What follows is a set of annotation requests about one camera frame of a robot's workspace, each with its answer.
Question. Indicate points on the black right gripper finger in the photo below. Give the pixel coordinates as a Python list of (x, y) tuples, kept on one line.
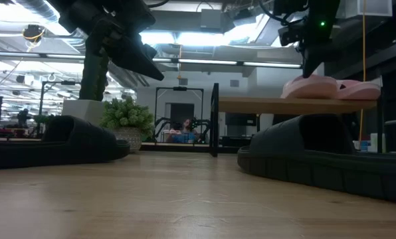
[(309, 61), (327, 53)]

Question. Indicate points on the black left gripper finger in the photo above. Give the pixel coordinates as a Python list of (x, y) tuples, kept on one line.
[(135, 64), (138, 48)]

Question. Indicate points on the pink slide sandal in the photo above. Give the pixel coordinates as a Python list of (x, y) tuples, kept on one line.
[(360, 91), (319, 89)]

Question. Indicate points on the black slide sandal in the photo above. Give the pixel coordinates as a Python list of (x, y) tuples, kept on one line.
[(301, 156), (68, 146)]

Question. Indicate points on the tall green cactus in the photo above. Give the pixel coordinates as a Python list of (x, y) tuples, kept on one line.
[(93, 83)]

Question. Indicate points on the small green succulent plant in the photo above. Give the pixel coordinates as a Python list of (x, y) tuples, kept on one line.
[(126, 116)]

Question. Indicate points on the patterned grey round pot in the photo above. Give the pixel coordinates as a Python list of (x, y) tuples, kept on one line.
[(131, 137)]

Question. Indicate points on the grey ceiling box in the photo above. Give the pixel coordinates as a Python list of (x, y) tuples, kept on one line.
[(211, 19)]

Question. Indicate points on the person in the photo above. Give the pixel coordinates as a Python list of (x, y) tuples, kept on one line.
[(184, 136)]

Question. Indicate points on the white and green bottle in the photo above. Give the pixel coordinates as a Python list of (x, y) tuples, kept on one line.
[(373, 142)]

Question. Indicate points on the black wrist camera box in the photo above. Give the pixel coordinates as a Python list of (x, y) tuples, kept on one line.
[(291, 33)]

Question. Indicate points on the black background rig frame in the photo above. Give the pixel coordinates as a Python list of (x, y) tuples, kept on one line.
[(179, 88)]

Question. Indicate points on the wooden shelf with black frame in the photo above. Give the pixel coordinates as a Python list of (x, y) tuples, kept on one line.
[(284, 106)]

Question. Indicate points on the grey wall vent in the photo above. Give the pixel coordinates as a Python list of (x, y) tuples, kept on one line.
[(183, 81), (234, 83)]

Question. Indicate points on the black aluminium table frame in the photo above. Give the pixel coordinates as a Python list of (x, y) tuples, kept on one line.
[(174, 147)]

